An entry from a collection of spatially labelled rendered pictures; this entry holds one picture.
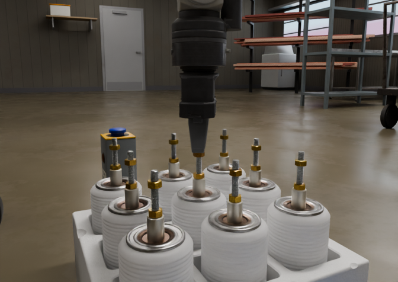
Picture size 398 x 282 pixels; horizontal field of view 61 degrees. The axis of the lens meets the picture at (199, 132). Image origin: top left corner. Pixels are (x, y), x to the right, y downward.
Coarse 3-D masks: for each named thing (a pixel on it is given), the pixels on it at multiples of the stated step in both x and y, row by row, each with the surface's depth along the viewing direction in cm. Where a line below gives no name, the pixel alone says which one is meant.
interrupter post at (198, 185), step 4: (192, 180) 58; (196, 180) 57; (200, 180) 57; (204, 180) 58; (192, 184) 58; (196, 184) 58; (200, 184) 58; (204, 184) 58; (192, 188) 58; (196, 188) 58; (200, 188) 58; (204, 188) 58; (192, 192) 59; (196, 192) 58; (200, 192) 58; (204, 192) 58; (196, 196) 58; (200, 196) 58
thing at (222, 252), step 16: (208, 224) 47; (208, 240) 46; (224, 240) 44; (240, 240) 44; (256, 240) 45; (208, 256) 46; (224, 256) 45; (240, 256) 44; (256, 256) 45; (208, 272) 47; (224, 272) 45; (240, 272) 45; (256, 272) 46
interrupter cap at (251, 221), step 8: (208, 216) 49; (216, 216) 49; (224, 216) 50; (248, 216) 49; (256, 216) 49; (216, 224) 47; (224, 224) 47; (232, 224) 47; (240, 224) 47; (248, 224) 47; (256, 224) 46; (232, 232) 45; (240, 232) 45
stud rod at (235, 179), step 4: (232, 160) 47; (236, 160) 47; (232, 164) 47; (236, 164) 47; (232, 168) 47; (236, 168) 47; (232, 180) 47; (236, 180) 47; (232, 184) 47; (236, 184) 47; (232, 188) 47; (236, 188) 47; (232, 192) 48; (236, 192) 47
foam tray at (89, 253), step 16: (80, 224) 63; (80, 240) 58; (96, 240) 57; (80, 256) 58; (96, 256) 52; (336, 256) 54; (352, 256) 52; (80, 272) 61; (96, 272) 48; (112, 272) 48; (272, 272) 49; (288, 272) 48; (304, 272) 48; (320, 272) 48; (336, 272) 48; (352, 272) 50
